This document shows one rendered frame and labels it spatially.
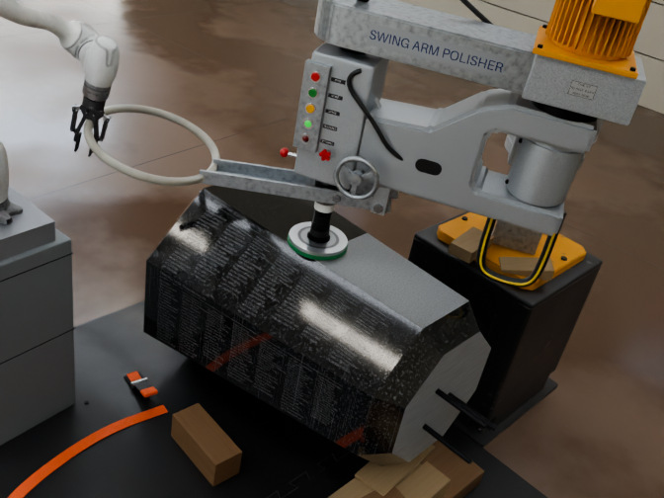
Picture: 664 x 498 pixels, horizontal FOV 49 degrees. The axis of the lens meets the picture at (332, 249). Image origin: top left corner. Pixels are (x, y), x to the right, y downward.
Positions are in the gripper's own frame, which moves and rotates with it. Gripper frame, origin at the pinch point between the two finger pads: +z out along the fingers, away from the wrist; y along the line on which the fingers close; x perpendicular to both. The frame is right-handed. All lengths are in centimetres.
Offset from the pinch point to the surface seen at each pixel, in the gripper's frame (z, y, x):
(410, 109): -63, 99, -16
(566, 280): -10, 194, 7
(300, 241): -5, 83, -22
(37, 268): 27.4, 1.4, -40.1
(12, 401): 81, 5, -53
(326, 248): -7, 92, -24
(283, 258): 3, 79, -24
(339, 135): -51, 80, -26
